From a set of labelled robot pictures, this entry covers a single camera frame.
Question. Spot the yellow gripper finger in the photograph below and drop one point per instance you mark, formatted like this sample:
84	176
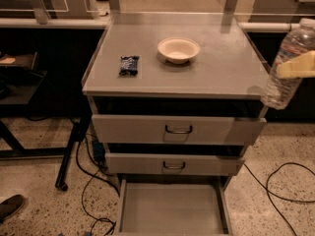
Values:
302	66

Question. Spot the clear plastic water bottle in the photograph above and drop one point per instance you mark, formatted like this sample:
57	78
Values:
278	92

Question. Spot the grey drawer cabinet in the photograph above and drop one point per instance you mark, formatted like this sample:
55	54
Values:
224	80

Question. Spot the grey bottom drawer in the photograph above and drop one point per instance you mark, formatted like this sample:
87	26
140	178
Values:
172	209

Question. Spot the grey drawer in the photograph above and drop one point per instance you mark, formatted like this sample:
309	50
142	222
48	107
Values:
183	130
173	164
172	209

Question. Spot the grey middle drawer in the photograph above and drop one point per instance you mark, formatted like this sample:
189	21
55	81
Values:
173	164

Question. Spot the grey top drawer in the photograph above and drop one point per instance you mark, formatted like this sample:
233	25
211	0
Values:
183	130

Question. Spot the white horizontal pipe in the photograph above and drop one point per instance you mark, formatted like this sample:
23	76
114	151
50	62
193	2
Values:
268	27

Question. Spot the white paper bowl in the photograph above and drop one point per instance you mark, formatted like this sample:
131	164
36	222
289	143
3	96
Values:
178	50

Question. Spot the dark blue snack packet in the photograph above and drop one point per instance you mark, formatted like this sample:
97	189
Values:
129	65

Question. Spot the black shoe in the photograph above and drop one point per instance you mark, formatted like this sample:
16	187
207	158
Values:
11	206

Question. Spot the black metal table frame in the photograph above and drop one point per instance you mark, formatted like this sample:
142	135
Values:
39	119

